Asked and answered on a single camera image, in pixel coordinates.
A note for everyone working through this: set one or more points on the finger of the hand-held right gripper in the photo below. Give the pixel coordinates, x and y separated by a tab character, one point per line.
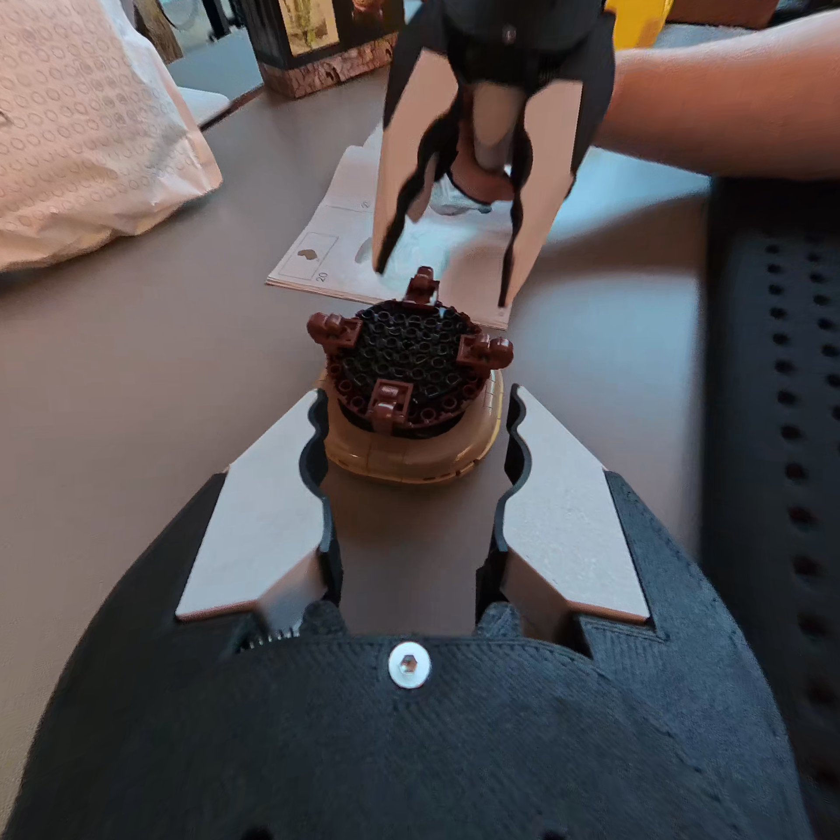
551	164
407	131

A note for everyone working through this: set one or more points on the white patterned paper bag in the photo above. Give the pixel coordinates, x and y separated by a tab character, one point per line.
79	131

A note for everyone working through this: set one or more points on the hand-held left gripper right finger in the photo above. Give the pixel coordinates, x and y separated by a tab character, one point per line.
571	531

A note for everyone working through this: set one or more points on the black printed toy box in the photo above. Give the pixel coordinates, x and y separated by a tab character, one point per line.
315	65

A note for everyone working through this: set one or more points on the person's right forearm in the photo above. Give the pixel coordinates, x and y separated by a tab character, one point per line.
722	98

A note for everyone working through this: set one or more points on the brick instruction booklet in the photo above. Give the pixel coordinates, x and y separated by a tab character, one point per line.
328	229

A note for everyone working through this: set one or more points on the tan and brown brick model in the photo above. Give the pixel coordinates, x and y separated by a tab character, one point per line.
407	348

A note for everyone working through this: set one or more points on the yellow box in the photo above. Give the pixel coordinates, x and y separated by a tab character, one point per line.
640	19

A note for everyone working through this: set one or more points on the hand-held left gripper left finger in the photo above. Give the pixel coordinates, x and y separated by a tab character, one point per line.
262	525

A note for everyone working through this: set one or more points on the black perforated chair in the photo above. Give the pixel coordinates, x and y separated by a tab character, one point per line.
774	394

